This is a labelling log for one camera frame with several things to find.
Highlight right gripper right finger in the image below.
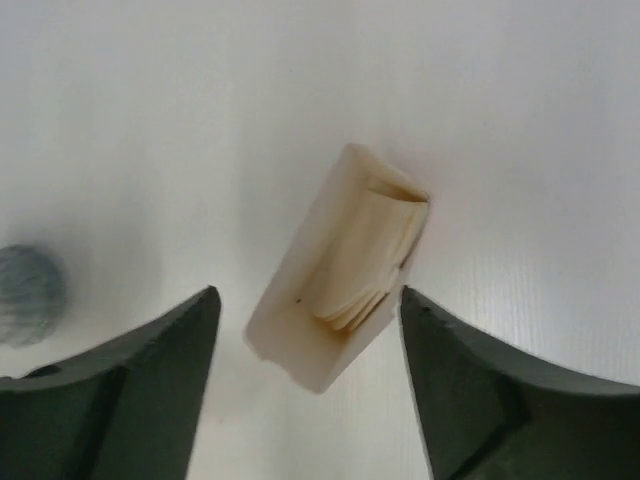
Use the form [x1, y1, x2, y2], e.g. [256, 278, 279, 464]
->
[400, 287, 639, 479]

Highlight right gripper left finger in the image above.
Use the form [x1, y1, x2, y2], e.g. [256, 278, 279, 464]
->
[1, 286, 220, 479]

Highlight clear glass server jug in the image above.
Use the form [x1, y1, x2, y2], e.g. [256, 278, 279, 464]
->
[1, 244, 69, 348]

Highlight orange coffee filter box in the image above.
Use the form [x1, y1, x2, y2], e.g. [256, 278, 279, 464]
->
[245, 144, 429, 393]

